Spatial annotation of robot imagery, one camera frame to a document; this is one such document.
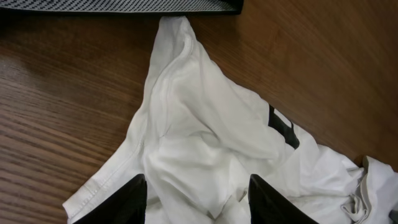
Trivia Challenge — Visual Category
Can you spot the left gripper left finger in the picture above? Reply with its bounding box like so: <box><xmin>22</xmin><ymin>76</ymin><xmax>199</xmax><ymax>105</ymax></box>
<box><xmin>75</xmin><ymin>174</ymin><xmax>147</xmax><ymax>224</ymax></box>

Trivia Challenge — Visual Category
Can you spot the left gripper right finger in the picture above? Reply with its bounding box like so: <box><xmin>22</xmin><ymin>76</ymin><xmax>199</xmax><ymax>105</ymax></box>
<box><xmin>248</xmin><ymin>174</ymin><xmax>318</xmax><ymax>224</ymax></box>

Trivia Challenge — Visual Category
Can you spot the folded grey garment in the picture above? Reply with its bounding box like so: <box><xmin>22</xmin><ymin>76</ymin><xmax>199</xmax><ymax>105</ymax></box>
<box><xmin>1</xmin><ymin>0</ymin><xmax>244</xmax><ymax>14</ymax></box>

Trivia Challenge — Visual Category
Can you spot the white t-shirt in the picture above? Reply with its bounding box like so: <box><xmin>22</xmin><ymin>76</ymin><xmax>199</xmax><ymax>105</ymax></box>
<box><xmin>63</xmin><ymin>17</ymin><xmax>397</xmax><ymax>223</ymax></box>

